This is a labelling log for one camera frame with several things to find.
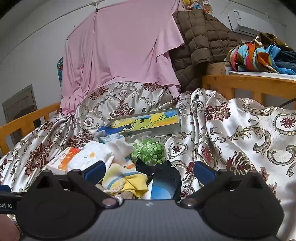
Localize teal wall poster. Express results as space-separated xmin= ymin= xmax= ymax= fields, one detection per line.
xmin=57 ymin=57 xmax=64 ymax=90

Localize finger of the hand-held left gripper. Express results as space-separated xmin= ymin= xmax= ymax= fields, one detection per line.
xmin=0 ymin=185 xmax=22 ymax=200

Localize plain white cloth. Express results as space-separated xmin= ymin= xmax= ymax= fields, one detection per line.
xmin=106 ymin=138 xmax=136 ymax=166

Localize blue jeans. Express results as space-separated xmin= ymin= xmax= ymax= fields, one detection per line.
xmin=273 ymin=50 xmax=296 ymax=75

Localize white cloth with orange print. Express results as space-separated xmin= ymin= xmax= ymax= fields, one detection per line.
xmin=68 ymin=141 xmax=114 ymax=172

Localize pink bed sheet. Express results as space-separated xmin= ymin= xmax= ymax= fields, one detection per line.
xmin=60 ymin=0 xmax=185 ymax=116

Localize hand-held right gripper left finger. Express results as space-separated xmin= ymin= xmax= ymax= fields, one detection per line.
xmin=28 ymin=160 xmax=119 ymax=208

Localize brown quilted jacket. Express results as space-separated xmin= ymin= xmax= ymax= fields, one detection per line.
xmin=168 ymin=10 xmax=243 ymax=93

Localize pale wooden box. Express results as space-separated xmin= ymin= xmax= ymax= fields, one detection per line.
xmin=206 ymin=61 xmax=232 ymax=76

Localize wooden bed rail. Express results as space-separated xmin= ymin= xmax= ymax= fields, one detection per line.
xmin=0 ymin=102 xmax=62 ymax=156
xmin=202 ymin=75 xmax=296 ymax=109

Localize orange and white box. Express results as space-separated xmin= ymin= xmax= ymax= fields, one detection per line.
xmin=47 ymin=146 xmax=81 ymax=175

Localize multicolour striped cloth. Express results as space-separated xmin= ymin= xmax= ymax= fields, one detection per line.
xmin=225 ymin=41 xmax=281 ymax=72

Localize metal tray with painted drawing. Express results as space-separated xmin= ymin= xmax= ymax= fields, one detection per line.
xmin=109 ymin=107 xmax=182 ymax=137

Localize grey door panel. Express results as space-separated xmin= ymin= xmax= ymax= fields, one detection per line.
xmin=2 ymin=85 xmax=37 ymax=127

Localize white shelf board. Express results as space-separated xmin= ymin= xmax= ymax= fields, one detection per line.
xmin=229 ymin=70 xmax=296 ymax=81

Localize yellow striped sock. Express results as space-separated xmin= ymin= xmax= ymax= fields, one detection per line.
xmin=102 ymin=162 xmax=148 ymax=197

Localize dark gold patterned cloth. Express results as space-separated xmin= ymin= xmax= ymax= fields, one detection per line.
xmin=255 ymin=32 xmax=294 ymax=52

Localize glass jar of green stars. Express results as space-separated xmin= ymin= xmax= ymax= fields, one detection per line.
xmin=131 ymin=137 xmax=167 ymax=166

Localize colourful cartoon wall poster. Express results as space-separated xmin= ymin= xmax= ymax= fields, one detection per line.
xmin=183 ymin=0 xmax=208 ymax=11

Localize white air conditioner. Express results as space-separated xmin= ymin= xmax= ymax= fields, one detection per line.
xmin=227 ymin=9 xmax=270 ymax=36

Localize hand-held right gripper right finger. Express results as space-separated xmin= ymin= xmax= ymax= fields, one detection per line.
xmin=181 ymin=161 xmax=270 ymax=207

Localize black cable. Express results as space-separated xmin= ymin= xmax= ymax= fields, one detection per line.
xmin=279 ymin=98 xmax=296 ymax=108

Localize dark navy sock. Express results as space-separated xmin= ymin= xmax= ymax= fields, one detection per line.
xmin=135 ymin=159 xmax=182 ymax=202

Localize person's left hand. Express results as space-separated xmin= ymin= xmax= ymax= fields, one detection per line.
xmin=0 ymin=215 xmax=22 ymax=241

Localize floral satin blanket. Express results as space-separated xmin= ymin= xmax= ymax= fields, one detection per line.
xmin=0 ymin=81 xmax=296 ymax=241

